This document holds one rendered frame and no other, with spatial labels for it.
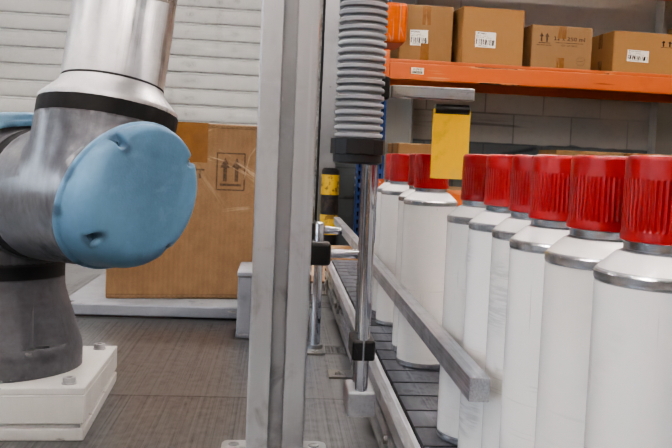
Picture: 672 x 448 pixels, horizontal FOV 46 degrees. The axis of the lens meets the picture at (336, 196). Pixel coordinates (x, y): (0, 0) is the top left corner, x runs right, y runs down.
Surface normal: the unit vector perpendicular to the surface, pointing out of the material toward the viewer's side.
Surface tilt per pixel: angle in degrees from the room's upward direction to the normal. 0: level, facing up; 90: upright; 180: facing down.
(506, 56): 90
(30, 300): 70
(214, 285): 90
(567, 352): 90
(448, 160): 90
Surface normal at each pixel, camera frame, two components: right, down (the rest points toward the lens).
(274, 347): 0.07, 0.06
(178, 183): 0.79, 0.15
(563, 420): -0.70, 0.00
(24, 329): 0.62, -0.28
